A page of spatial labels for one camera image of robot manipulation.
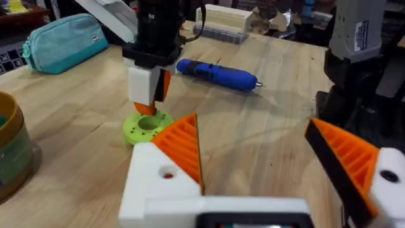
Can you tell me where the brown and green tub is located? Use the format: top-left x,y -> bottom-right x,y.
0,91 -> 42,203

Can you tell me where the green disc with holes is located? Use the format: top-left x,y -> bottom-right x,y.
122,110 -> 175,146

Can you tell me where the dark keyboard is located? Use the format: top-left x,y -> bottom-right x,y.
0,46 -> 28,76

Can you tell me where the teal zip bag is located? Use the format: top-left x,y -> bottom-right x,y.
21,13 -> 109,75

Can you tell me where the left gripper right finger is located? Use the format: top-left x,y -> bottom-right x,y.
304,117 -> 405,228

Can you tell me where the heap of crumpled packaging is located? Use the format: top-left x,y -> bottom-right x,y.
249,5 -> 297,41

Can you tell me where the blue electric screwdriver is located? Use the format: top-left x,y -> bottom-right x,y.
175,58 -> 267,92

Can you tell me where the black cable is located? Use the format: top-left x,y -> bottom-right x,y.
179,0 -> 207,44

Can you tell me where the beige box with grey base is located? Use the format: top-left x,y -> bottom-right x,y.
192,4 -> 254,45

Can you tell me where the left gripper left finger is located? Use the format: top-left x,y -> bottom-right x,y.
118,112 -> 205,228

